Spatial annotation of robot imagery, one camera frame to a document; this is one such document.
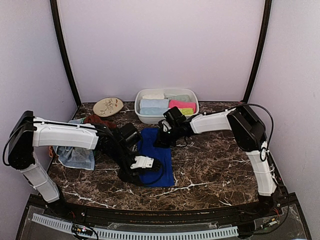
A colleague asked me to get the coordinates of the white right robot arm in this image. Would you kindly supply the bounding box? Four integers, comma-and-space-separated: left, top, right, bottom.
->
153, 104, 277, 217

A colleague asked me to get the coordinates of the floral ceramic plate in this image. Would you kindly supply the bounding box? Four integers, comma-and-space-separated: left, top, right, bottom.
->
93, 97, 124, 118

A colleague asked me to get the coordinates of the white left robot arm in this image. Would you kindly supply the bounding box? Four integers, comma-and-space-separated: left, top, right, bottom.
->
2, 111, 154, 218

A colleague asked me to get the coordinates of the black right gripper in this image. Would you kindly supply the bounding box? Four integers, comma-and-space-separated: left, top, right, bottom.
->
154, 125, 182, 148

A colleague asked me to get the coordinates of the lime lemon print towel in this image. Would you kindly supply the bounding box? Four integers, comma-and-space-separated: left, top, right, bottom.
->
179, 107, 194, 116

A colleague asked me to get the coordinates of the black left corner post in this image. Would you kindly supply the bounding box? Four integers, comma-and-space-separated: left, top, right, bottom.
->
49, 0, 82, 108

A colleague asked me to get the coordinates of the sage green rolled towel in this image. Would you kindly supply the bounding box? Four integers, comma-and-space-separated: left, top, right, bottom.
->
164, 94, 191, 102

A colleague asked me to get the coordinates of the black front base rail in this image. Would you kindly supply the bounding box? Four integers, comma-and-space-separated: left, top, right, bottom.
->
24, 193, 301, 231

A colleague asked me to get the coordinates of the white rolled towel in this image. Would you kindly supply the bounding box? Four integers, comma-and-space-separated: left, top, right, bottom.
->
142, 93, 165, 100

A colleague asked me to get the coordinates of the light blue rolled towel rear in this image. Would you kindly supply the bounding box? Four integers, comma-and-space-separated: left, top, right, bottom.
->
139, 99, 170, 108

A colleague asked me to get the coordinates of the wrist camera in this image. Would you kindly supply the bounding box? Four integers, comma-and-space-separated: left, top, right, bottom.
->
159, 119, 172, 132
130, 155, 162, 172

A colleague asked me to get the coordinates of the royal blue microfiber towel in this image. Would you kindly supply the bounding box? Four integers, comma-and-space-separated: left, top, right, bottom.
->
136, 127, 176, 188

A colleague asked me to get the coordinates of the light blue rolled towel front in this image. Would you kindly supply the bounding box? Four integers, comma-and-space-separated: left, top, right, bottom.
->
139, 107, 169, 116

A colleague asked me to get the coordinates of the brown towel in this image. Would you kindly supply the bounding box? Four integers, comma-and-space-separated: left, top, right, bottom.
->
83, 114, 117, 129

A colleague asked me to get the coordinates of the light blue patterned towel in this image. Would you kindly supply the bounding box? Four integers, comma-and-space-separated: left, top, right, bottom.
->
48, 118, 96, 171

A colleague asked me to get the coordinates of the white slotted cable duct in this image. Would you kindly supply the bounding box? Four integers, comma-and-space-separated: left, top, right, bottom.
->
31, 213, 239, 240

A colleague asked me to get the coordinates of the black right corner post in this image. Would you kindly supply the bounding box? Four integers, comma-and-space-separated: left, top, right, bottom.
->
242, 0, 273, 103

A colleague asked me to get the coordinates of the black corner post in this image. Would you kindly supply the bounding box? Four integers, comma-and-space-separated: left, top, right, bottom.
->
49, 0, 82, 108
242, 0, 273, 103

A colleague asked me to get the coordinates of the light blue rolled towel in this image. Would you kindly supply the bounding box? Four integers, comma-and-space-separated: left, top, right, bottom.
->
139, 107, 169, 116
139, 99, 170, 108

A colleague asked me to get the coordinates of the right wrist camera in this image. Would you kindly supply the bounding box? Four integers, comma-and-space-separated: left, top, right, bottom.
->
159, 119, 172, 132

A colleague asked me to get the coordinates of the pink rolled towel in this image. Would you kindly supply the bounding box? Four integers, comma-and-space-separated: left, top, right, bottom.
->
168, 99, 197, 112

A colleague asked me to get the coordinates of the white plastic bin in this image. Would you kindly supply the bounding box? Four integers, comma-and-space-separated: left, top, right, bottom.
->
134, 88, 199, 124

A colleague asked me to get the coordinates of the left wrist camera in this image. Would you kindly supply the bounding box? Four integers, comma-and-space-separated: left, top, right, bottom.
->
130, 155, 162, 172

